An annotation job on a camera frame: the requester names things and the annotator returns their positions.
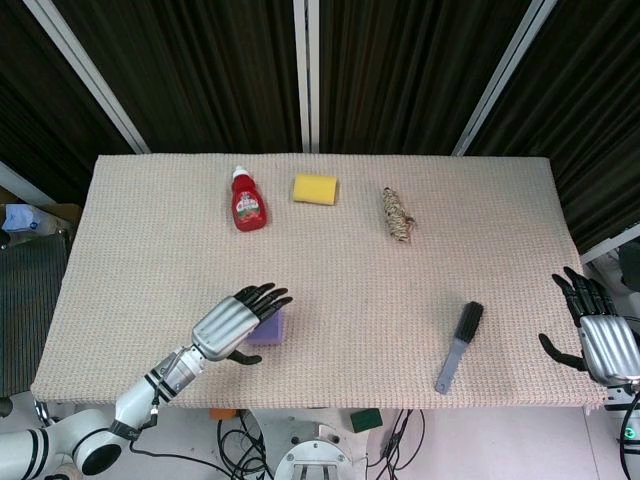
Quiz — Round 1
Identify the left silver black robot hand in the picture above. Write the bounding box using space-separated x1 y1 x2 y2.
191 282 295 366

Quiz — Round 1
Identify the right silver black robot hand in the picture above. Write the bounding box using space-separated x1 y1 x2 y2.
538 266 640 387

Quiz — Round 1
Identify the purple block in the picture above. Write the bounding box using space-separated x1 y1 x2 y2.
245 308 288 347

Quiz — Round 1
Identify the round silver robot base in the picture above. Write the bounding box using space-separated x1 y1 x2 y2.
273 423 369 480

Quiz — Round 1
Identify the beige woven table cloth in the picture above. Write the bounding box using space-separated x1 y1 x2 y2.
29 153 609 411

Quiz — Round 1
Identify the red ketchup bottle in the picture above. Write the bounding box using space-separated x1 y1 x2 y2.
230 165 272 234

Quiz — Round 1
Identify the grey black brush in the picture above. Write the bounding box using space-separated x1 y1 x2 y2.
434 301 485 396

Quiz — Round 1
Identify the yellow sponge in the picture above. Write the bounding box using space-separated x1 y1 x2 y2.
292 173 340 206

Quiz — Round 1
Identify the green sponge block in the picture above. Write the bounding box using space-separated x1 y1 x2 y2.
350 408 383 434

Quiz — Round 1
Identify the dark ribbed storage bin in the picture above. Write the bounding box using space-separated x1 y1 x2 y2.
0 232 71 401

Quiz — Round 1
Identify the cardboard box with blue cloth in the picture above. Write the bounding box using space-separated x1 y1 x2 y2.
0 201 84 241

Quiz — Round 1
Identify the black cable bundle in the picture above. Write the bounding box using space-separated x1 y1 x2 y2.
129 407 281 480

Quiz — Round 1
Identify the twine rope bundle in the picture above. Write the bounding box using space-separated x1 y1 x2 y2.
382 186 417 246

